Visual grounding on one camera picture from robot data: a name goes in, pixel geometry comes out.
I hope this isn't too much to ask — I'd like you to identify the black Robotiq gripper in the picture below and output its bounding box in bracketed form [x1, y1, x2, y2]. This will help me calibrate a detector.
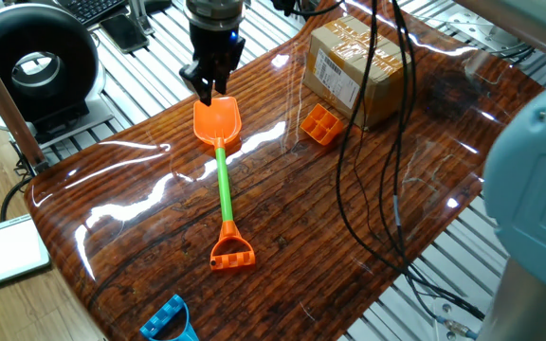
[179, 21, 246, 106]

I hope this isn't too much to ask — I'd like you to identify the orange toy shovel green shaft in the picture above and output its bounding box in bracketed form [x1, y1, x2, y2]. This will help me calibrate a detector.
[191, 96, 257, 272]

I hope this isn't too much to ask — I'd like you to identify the grey metal stand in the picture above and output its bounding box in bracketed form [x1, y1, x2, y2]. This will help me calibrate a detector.
[127, 0, 155, 37]

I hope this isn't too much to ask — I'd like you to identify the black smartphone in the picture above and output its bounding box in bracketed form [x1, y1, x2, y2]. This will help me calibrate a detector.
[99, 12, 150, 54]

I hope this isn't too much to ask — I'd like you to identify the orange grid toy block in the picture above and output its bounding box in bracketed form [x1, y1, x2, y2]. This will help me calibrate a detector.
[299, 102, 345, 147]

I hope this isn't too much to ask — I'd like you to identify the black keyboard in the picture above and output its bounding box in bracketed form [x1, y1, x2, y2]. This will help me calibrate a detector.
[57, 0, 130, 27]

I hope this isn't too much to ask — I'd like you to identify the taped cardboard box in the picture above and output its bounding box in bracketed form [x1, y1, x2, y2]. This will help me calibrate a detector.
[301, 15, 414, 129]

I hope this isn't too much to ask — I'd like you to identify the wood-grain table mat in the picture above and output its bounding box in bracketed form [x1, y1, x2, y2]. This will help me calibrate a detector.
[24, 0, 546, 341]

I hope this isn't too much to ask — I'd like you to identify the brown wooden pole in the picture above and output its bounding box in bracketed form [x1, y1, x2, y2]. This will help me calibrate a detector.
[0, 27, 49, 174]

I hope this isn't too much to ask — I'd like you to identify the blue toy tool yellow shaft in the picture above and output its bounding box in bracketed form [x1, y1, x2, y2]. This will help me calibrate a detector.
[138, 294, 201, 341]

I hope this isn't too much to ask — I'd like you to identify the white tablet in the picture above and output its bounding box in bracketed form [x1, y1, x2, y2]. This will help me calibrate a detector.
[0, 212, 52, 296]

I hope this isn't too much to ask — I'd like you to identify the black cable with grey sleeve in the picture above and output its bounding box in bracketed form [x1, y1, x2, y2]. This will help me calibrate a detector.
[377, 0, 487, 323]

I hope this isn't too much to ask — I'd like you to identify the black floor cable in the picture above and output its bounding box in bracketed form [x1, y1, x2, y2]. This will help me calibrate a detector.
[0, 173, 35, 224]

